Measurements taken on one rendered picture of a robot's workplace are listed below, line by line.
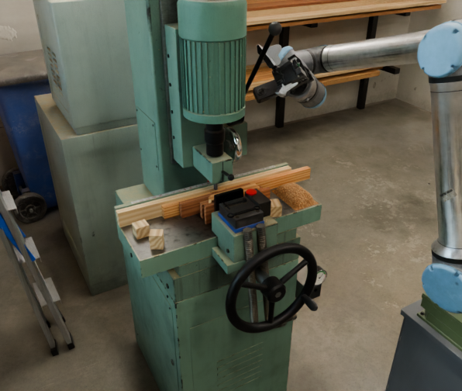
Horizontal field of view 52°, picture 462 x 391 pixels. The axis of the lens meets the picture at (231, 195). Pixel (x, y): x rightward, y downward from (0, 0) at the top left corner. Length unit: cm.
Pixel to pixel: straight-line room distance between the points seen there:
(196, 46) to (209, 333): 87
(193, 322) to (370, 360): 102
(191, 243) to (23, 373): 122
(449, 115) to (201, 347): 100
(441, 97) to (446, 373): 89
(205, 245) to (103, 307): 125
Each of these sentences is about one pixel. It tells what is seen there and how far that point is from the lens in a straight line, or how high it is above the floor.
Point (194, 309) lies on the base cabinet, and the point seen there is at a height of 66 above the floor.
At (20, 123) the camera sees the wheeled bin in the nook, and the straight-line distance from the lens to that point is 298.
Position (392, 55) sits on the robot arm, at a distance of 149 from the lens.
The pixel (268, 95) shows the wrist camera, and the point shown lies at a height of 123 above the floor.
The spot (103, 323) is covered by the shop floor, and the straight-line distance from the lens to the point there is 241.
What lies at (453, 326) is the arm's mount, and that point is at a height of 61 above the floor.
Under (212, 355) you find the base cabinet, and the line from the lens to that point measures 164.
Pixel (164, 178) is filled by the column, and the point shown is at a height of 93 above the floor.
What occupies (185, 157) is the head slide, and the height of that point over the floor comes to 104.
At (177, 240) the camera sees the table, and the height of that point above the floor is 90.
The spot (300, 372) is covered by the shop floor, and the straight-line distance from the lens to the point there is 217.
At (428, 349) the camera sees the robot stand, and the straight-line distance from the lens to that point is 173.
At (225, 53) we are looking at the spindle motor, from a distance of 122.
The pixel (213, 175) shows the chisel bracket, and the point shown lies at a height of 103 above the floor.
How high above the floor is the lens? 168
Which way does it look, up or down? 31 degrees down
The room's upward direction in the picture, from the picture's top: straight up
